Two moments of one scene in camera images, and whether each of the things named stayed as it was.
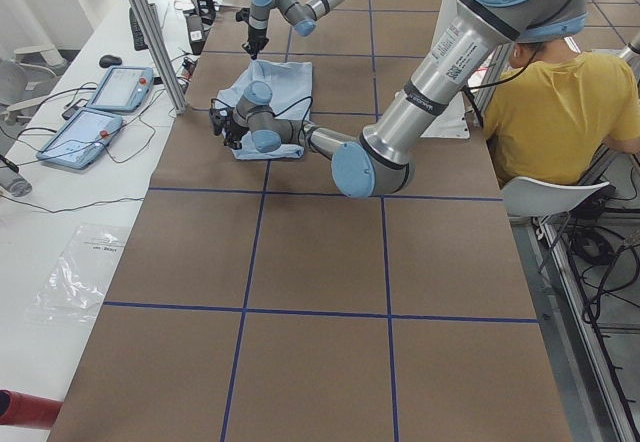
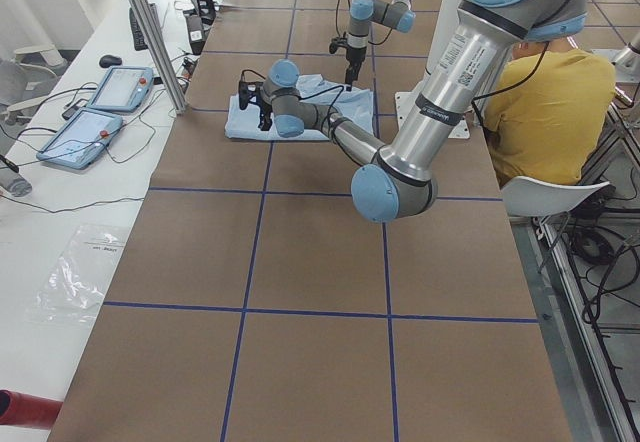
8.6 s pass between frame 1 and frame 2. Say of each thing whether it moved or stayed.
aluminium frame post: stayed
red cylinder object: stayed
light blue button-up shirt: moved
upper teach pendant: stayed
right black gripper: moved
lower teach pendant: stayed
